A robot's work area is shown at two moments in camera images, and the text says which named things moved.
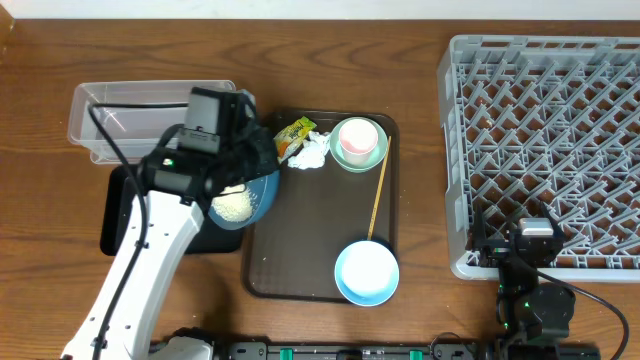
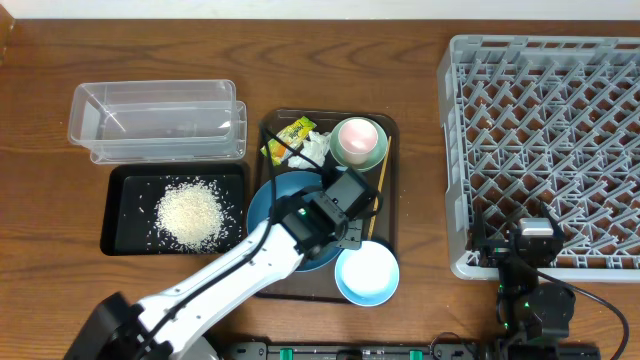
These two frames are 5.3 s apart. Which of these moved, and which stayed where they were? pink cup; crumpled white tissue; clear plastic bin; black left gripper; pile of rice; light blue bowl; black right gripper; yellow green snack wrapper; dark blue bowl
Moved: pile of rice; black left gripper; dark blue bowl
Stayed: yellow green snack wrapper; clear plastic bin; pink cup; crumpled white tissue; light blue bowl; black right gripper
